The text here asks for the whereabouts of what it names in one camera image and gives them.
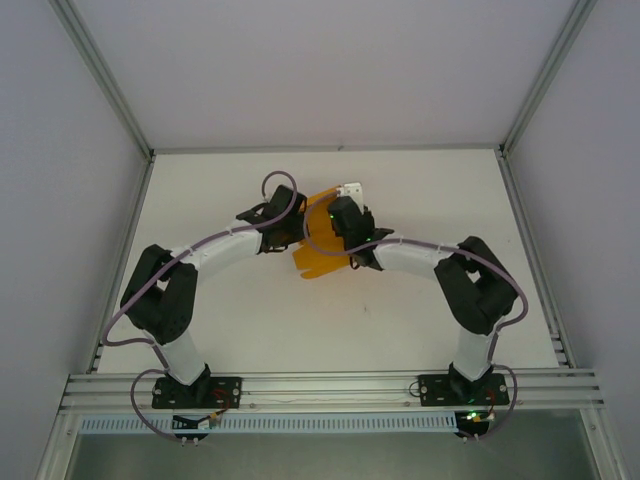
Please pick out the orange cardboard box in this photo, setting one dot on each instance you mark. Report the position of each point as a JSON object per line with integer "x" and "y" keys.
{"x": 320, "y": 261}

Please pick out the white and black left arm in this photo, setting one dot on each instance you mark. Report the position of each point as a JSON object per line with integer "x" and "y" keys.
{"x": 165, "y": 305}

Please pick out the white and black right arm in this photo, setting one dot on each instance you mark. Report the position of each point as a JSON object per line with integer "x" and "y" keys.
{"x": 475, "y": 295}

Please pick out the small black connector board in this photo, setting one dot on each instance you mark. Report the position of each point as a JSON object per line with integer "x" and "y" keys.
{"x": 195, "y": 424}
{"x": 472, "y": 419}

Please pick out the grey steel panel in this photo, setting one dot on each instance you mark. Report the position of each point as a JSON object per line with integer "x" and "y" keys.
{"x": 325, "y": 457}

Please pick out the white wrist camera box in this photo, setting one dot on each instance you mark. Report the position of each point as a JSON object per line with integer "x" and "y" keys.
{"x": 353, "y": 190}

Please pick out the aluminium table edge rail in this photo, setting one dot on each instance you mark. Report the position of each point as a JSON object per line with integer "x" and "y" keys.
{"x": 122, "y": 260}
{"x": 537, "y": 260}
{"x": 325, "y": 149}

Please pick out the aluminium mounting rail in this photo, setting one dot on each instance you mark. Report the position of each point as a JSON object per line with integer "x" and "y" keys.
{"x": 325, "y": 387}

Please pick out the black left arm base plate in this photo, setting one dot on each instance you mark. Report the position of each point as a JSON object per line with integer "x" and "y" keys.
{"x": 225, "y": 390}

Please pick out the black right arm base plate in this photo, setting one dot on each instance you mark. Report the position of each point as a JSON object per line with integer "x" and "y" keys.
{"x": 435, "y": 390}

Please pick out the aluminium frame post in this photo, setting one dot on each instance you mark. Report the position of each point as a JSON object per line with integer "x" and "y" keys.
{"x": 547, "y": 75}
{"x": 100, "y": 75}

